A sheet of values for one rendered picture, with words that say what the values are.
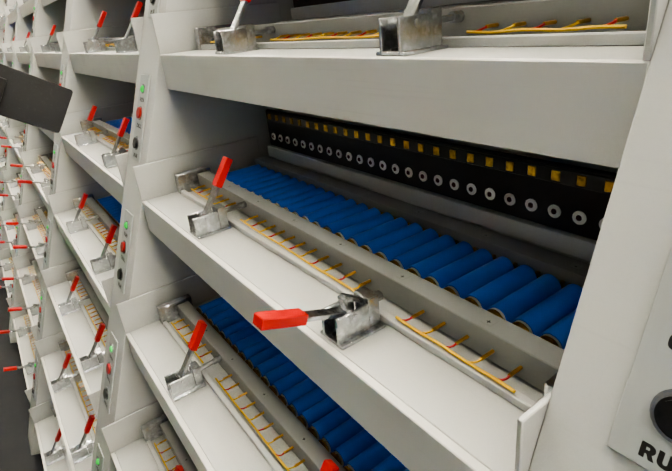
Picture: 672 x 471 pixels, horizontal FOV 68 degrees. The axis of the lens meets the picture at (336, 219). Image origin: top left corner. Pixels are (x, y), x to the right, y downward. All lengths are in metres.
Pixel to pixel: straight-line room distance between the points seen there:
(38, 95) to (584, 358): 0.34
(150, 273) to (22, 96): 0.45
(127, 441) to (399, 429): 0.64
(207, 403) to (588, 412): 0.47
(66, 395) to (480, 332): 1.19
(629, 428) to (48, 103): 0.36
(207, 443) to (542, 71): 0.48
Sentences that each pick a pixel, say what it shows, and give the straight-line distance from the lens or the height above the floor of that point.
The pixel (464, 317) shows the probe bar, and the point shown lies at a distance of 0.34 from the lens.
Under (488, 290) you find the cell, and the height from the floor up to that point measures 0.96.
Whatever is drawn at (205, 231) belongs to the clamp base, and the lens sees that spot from 0.57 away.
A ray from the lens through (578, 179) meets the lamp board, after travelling 0.41.
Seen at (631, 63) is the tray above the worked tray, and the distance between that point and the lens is 0.24.
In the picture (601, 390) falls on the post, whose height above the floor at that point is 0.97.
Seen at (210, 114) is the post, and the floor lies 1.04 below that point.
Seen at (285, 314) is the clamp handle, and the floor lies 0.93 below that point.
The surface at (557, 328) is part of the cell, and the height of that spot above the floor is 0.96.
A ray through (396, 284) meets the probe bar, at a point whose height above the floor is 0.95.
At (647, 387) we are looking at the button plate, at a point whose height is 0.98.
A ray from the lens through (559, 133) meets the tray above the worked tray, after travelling 0.26.
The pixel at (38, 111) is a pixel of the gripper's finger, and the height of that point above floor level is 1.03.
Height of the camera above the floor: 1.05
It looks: 10 degrees down
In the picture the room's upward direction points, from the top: 11 degrees clockwise
